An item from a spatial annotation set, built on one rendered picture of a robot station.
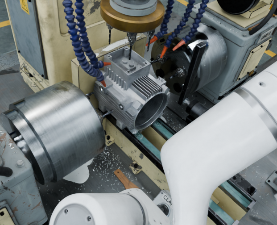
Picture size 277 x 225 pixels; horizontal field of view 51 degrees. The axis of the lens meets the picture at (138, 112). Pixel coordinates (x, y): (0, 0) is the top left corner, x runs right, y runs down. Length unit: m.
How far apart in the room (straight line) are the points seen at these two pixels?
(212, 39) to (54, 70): 0.58
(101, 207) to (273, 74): 0.26
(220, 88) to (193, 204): 1.00
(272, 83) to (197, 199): 0.16
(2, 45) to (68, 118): 2.35
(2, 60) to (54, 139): 1.47
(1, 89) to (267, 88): 1.18
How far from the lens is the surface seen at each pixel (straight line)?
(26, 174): 0.69
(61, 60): 1.04
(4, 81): 1.43
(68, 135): 0.76
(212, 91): 1.36
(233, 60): 1.23
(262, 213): 1.15
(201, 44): 0.90
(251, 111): 0.36
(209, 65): 1.10
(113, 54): 0.99
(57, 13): 0.94
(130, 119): 0.91
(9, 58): 2.18
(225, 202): 1.03
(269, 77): 0.38
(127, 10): 0.79
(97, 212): 0.37
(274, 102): 0.37
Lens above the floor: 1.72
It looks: 47 degrees down
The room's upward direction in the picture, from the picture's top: 10 degrees clockwise
